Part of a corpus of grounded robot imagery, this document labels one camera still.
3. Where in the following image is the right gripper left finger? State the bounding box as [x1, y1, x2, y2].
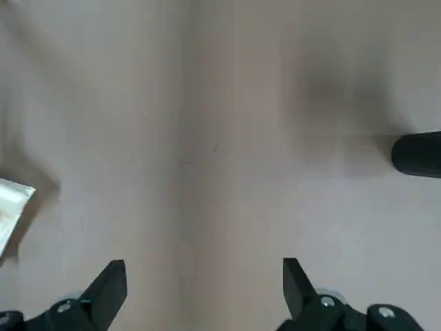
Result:
[0, 259, 128, 331]

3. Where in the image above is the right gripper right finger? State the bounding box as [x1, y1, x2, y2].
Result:
[274, 257, 428, 331]

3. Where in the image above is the cream-colored tablecloth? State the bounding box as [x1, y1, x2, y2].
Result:
[0, 178, 37, 266]

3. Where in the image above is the dark flower vase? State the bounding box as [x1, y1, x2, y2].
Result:
[391, 130, 441, 179]

